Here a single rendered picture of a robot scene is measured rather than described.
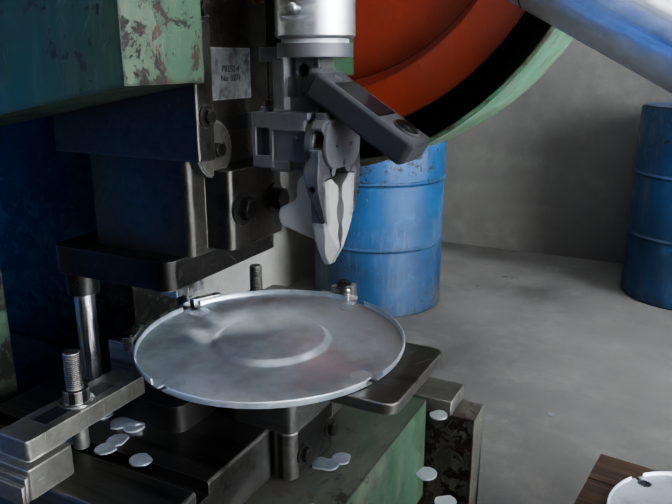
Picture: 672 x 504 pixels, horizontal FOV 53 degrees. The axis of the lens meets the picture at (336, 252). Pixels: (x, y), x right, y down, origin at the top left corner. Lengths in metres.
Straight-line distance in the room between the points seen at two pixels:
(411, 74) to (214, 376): 0.51
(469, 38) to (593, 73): 2.98
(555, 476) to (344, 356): 1.36
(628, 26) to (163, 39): 0.37
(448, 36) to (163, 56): 0.49
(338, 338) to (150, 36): 0.37
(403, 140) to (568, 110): 3.36
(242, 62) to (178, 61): 0.16
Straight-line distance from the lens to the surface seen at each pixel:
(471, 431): 0.95
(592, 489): 1.34
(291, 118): 0.64
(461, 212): 4.14
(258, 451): 0.73
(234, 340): 0.74
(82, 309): 0.79
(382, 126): 0.60
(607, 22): 0.63
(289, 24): 0.63
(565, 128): 3.94
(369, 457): 0.80
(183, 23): 0.59
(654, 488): 1.32
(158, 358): 0.73
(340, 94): 0.62
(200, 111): 0.62
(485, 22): 0.94
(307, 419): 0.75
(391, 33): 1.02
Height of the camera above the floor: 1.08
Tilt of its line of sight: 16 degrees down
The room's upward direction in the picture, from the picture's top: straight up
